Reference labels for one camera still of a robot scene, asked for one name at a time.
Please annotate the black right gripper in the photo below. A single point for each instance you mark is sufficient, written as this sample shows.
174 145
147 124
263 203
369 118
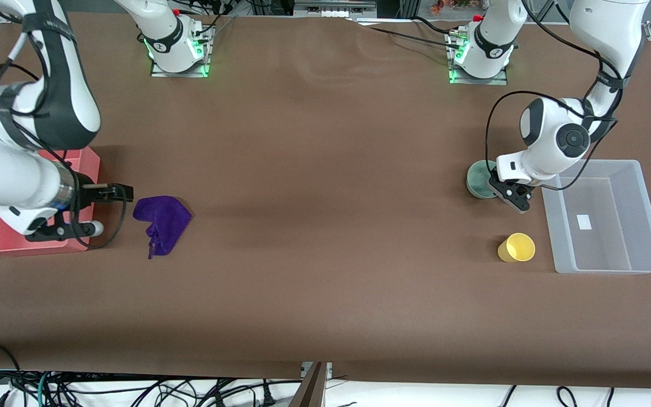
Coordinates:
86 192

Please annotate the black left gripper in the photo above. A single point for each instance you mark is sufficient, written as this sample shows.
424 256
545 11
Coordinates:
494 173

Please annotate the yellow cup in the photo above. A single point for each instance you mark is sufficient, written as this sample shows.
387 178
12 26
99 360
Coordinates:
520 249

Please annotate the translucent plastic bin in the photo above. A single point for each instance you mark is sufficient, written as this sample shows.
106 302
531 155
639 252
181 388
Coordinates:
613 254

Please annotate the purple cloth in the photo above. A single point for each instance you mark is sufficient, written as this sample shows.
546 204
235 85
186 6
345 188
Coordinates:
161 217

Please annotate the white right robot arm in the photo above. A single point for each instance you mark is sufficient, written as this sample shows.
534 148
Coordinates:
20 169

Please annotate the grey power strip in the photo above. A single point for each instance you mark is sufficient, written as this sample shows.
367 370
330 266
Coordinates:
331 5

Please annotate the pale green bowl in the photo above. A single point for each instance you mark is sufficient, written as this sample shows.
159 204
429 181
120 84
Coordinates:
477 181

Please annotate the orange plastic item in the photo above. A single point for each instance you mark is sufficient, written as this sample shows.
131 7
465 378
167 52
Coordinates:
450 4

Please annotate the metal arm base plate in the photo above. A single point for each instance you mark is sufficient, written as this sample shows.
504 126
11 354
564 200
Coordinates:
161 73
500 81

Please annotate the pink plastic bin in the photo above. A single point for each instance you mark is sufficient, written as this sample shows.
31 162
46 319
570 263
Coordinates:
89 164

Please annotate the white paper label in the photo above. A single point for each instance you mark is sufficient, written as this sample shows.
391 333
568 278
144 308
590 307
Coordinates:
584 222

